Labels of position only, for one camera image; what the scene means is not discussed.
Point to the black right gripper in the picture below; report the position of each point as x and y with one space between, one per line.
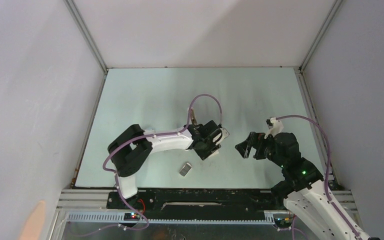
255 140

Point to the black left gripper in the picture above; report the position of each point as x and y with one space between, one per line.
204 154

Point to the grey staple strip block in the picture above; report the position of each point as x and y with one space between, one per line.
186 168

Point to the white staple box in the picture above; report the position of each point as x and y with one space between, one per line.
214 153

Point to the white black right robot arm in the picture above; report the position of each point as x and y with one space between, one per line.
303 190

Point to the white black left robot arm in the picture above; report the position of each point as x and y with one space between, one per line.
129 151

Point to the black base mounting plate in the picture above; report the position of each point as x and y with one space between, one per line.
160 203

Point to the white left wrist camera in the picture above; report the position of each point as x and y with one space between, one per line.
223 135

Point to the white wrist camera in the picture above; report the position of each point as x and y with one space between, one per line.
223 135
275 126

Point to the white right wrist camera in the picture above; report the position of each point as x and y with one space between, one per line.
275 126

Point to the white slotted cable duct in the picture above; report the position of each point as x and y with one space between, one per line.
124 218

